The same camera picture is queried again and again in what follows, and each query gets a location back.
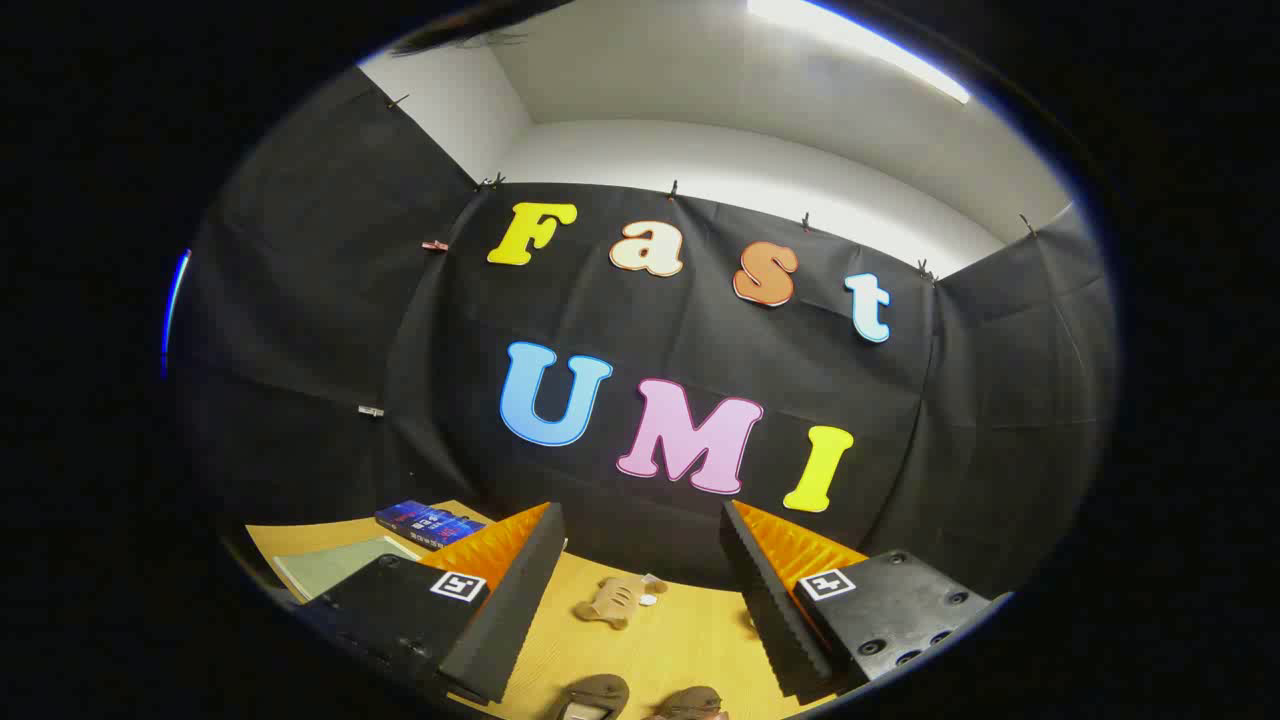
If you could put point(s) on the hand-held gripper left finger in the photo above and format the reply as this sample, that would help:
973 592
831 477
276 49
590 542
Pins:
500 620

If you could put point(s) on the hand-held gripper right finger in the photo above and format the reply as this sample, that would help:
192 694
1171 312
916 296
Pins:
775 610

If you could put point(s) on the brown suede shoe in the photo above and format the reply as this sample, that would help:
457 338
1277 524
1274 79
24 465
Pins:
690 703
595 692

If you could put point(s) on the beige fabric storage box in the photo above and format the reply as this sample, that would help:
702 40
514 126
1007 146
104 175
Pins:
335 568

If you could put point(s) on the brown plush toy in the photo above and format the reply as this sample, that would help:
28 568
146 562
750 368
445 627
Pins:
612 602

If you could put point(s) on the dark blue book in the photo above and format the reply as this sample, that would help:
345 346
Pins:
425 522

